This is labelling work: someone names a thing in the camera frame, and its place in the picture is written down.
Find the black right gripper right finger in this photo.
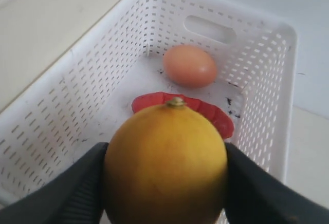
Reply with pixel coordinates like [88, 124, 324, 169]
[224, 143, 328, 223]

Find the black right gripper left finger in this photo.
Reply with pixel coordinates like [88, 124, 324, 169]
[1, 142, 108, 224]

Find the red toy shrimp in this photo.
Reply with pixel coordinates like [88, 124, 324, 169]
[131, 92, 234, 139]

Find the brown egg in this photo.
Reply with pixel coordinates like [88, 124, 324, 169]
[162, 45, 218, 88]

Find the cream plastic bin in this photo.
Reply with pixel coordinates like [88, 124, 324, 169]
[1, 0, 119, 108]

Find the white perforated basket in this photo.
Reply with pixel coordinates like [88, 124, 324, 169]
[1, 0, 297, 206]

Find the yellow lemon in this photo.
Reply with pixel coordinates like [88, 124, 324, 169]
[103, 97, 228, 223]

